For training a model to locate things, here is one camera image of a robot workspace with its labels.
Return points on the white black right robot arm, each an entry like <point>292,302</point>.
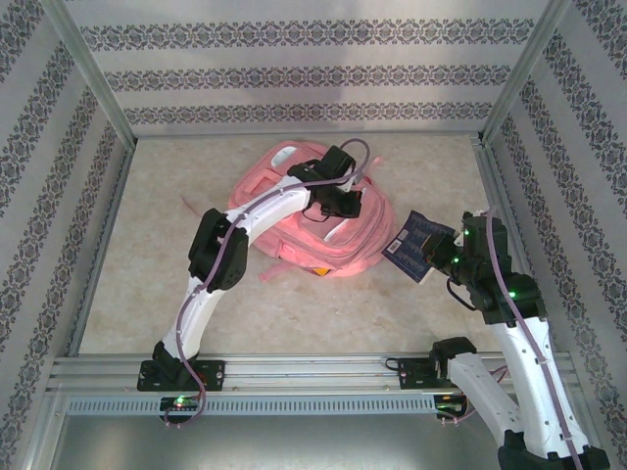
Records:
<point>521,377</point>

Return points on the aluminium side rail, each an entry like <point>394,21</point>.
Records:
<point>492,171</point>
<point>102,245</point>

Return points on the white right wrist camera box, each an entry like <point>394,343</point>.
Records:
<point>458,239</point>

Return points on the dark blue book white print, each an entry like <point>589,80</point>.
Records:
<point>411,245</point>

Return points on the yellow book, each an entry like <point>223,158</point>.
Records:
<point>320,271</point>

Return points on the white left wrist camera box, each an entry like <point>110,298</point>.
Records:
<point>353,180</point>

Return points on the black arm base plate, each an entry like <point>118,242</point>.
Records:
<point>213,377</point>
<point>411,374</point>

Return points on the controller board with LED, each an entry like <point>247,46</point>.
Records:
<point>450,405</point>
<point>179,403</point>

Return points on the grey sheet metal panel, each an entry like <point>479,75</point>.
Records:
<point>303,445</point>

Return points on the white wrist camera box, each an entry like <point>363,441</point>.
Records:
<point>458,239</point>
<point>353,180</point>

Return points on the aluminium frame post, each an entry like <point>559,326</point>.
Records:
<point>87,63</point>
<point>529,63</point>

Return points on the pink school backpack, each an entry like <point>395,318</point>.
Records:
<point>352,240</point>

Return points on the long aluminium base rail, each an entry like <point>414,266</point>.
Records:
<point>303,374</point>

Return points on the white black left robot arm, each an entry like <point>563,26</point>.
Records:
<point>267,215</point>

